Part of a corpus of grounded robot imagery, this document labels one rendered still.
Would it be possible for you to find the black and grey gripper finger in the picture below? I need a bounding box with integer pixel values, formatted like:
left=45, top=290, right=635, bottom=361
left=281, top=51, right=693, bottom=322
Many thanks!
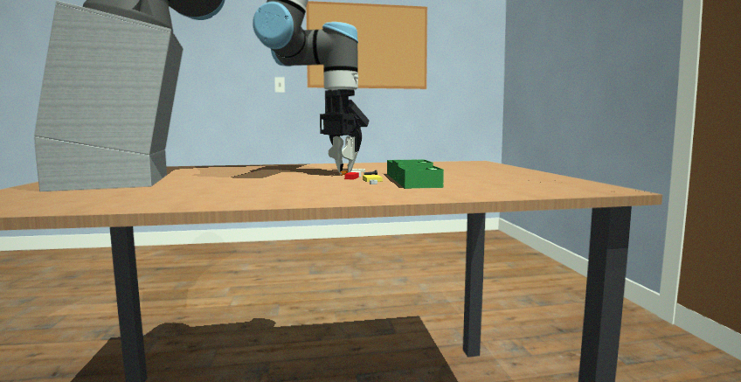
left=329, top=135, right=343, bottom=173
left=342, top=125, right=362, bottom=173

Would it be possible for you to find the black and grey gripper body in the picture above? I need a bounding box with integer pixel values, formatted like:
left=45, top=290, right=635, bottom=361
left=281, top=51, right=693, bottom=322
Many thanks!
left=320, top=89, right=359, bottom=136

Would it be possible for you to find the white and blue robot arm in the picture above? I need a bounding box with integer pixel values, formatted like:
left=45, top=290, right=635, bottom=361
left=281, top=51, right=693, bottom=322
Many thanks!
left=83, top=0, right=358, bottom=90

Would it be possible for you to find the green rack of bins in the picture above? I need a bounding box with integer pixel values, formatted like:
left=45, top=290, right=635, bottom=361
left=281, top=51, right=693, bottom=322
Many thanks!
left=387, top=160, right=444, bottom=189

